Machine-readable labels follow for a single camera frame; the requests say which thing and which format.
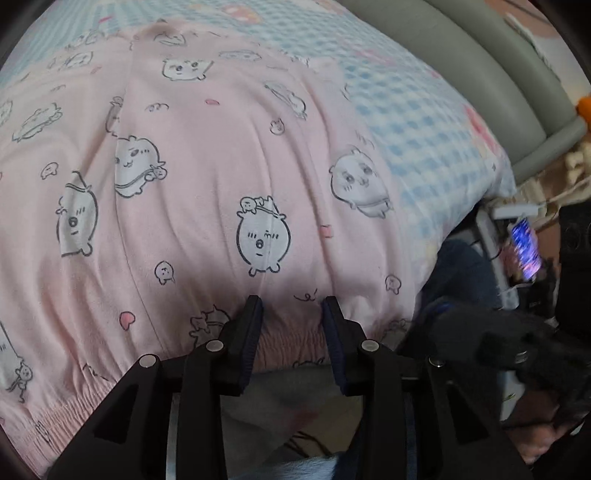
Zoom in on person's right hand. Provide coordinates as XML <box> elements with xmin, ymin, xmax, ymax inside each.
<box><xmin>519</xmin><ymin>422</ymin><xmax>573</xmax><ymax>467</ymax></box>

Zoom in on person's blue jeans leg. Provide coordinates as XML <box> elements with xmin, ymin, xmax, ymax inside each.
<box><xmin>419</xmin><ymin>239</ymin><xmax>505</xmax><ymax>319</ymax></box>

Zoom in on grey-green padded bed frame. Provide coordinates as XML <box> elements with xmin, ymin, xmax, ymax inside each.
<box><xmin>336</xmin><ymin>0</ymin><xmax>588</xmax><ymax>185</ymax></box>

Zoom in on smartphone with lit screen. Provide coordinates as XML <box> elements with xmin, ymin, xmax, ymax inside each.
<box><xmin>509</xmin><ymin>216</ymin><xmax>543</xmax><ymax>283</ymax></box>

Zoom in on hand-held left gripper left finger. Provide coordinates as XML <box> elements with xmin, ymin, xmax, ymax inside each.
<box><xmin>46</xmin><ymin>295</ymin><xmax>264</xmax><ymax>480</ymax></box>

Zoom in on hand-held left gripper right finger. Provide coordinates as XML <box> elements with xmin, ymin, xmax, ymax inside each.
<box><xmin>320</xmin><ymin>296</ymin><xmax>536</xmax><ymax>480</ymax></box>

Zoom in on white cable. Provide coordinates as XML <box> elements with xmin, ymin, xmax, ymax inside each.
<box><xmin>531</xmin><ymin>173</ymin><xmax>591</xmax><ymax>208</ymax></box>

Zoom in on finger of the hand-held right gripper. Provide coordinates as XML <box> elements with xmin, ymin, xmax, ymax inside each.
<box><xmin>422</xmin><ymin>298</ymin><xmax>465</xmax><ymax>326</ymax></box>

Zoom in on blue checkered bed sheet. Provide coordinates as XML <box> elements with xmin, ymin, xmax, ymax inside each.
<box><xmin>0</xmin><ymin>0</ymin><xmax>517</xmax><ymax>296</ymax></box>

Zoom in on pink cartoon print pants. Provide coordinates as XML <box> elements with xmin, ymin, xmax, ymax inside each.
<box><xmin>0</xmin><ymin>24</ymin><xmax>416</xmax><ymax>464</ymax></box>

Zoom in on white power strip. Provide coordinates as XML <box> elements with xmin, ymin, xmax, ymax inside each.
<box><xmin>490</xmin><ymin>204</ymin><xmax>539</xmax><ymax>221</ymax></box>

